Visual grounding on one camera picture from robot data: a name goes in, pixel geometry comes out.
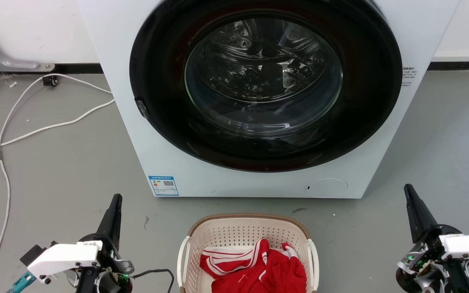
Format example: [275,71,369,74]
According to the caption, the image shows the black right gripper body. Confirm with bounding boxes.
[396,224,469,293]

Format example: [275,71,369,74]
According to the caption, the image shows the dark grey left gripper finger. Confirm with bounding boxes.
[96,194,123,250]

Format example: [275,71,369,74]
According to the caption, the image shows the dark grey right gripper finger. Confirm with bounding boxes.
[404,184,439,244]

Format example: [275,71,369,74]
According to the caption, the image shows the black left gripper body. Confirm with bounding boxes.
[75,234,134,293]

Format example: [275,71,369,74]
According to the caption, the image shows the beige perforated laundry basket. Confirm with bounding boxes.
[177,213,320,293]

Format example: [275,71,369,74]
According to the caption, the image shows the blue energy label sticker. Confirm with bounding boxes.
[148,175,179,197]

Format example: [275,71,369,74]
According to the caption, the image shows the white front-loading washing machine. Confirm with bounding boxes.
[76,0,461,199]

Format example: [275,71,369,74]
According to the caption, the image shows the teal connector piece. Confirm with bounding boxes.
[7,271,37,293]

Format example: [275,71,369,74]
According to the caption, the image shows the round white filter cover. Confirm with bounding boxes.
[305,178,348,199]

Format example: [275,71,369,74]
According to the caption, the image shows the small printed text label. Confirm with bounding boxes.
[401,67,417,87]

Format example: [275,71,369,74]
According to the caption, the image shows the red garment with white stripes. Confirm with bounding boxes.
[199,238,307,293]

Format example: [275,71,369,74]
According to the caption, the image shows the round black washer door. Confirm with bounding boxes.
[129,0,403,173]

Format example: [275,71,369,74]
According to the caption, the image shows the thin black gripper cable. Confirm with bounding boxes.
[131,269,175,293]

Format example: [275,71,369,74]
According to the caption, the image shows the thick white power cable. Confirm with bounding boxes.
[0,98,116,156]

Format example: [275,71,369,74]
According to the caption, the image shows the thin white cable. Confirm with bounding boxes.
[0,73,114,293]

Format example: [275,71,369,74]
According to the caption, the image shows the grey door latch handle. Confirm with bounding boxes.
[135,98,149,119]

